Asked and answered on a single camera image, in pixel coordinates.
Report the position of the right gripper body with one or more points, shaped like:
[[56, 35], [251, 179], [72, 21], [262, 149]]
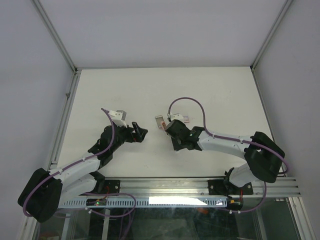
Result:
[[177, 144]]

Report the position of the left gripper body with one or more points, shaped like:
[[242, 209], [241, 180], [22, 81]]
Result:
[[124, 135]]

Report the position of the pink white stapler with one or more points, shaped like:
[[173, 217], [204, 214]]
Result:
[[163, 125]]

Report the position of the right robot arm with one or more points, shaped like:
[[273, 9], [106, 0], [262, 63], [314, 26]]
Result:
[[263, 158]]

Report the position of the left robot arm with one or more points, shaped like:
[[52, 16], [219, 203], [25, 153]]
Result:
[[47, 190]]

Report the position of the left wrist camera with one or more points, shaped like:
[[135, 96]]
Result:
[[118, 117]]

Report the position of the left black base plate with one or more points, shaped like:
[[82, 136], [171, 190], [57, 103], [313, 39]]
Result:
[[110, 186]]

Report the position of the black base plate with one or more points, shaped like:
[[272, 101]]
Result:
[[110, 186], [217, 187]]

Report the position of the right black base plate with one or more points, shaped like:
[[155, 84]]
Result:
[[217, 187]]

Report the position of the white slotted cable duct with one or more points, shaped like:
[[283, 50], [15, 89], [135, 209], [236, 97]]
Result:
[[146, 202]]

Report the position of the aluminium mounting rail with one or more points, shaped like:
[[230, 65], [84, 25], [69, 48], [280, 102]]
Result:
[[284, 187]]

